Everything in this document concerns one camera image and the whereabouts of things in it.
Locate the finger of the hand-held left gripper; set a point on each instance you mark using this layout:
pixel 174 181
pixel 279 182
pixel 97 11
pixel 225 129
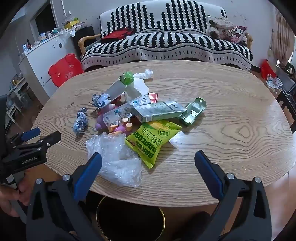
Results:
pixel 32 134
pixel 46 141

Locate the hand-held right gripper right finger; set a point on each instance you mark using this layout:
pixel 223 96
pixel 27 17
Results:
pixel 208 173

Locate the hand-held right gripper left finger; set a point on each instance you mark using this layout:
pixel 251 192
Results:
pixel 87 178

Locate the clear bubble wrap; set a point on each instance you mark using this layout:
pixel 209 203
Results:
pixel 115 160

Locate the black trash can gold rim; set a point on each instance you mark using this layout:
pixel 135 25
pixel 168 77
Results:
pixel 129 220

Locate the silver blister pack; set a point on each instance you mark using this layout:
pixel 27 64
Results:
pixel 124 110

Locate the person's left hand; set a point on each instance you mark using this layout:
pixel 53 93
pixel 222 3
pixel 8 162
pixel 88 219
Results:
pixel 25 192

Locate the patterned crumpled paper ball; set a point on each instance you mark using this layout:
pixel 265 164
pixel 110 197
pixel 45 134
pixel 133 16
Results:
pixel 81 121
pixel 101 99

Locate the white shelf rack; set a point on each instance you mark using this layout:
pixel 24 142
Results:
pixel 16 97

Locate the purple toy pig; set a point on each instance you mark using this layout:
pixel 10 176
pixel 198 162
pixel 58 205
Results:
pixel 100 120

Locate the pink orange toy mouse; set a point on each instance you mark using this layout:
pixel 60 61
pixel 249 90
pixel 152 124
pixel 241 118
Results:
pixel 120 128

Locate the green popcorn bag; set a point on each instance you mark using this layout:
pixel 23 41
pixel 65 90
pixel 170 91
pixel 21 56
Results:
pixel 152 139

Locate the red pig-shaped stool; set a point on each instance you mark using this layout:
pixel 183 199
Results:
pixel 64 69

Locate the white cabinet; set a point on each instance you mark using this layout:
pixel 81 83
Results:
pixel 44 62

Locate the grey green carton box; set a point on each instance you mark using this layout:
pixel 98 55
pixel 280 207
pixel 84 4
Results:
pixel 157 111

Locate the small red box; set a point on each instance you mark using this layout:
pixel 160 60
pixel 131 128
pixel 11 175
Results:
pixel 153 97

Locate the row of small trinkets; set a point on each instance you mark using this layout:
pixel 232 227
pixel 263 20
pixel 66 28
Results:
pixel 44 37

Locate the white crumpled paper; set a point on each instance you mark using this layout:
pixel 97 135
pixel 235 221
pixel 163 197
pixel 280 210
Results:
pixel 138 89

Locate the wooden sofa armrest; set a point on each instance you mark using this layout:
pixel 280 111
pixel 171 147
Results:
pixel 249 39
pixel 81 44

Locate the black chair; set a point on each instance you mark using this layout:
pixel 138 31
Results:
pixel 285 92

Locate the scattered printed cards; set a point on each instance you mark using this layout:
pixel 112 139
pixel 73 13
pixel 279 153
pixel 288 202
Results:
pixel 274 82

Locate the black stand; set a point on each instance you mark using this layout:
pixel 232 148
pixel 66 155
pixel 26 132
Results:
pixel 85 32

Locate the yellow box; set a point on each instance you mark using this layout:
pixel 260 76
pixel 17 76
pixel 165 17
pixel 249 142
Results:
pixel 71 24

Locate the white crumpled tissue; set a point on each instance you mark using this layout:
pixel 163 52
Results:
pixel 143 74

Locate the red bag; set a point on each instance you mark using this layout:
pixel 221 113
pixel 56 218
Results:
pixel 267 68

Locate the red garment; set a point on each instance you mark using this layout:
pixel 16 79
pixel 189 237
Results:
pixel 118 33

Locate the pink cushion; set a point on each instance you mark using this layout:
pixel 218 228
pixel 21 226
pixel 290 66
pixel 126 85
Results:
pixel 238 33

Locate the patterned curtain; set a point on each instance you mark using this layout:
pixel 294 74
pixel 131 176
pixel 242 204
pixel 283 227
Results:
pixel 282 37

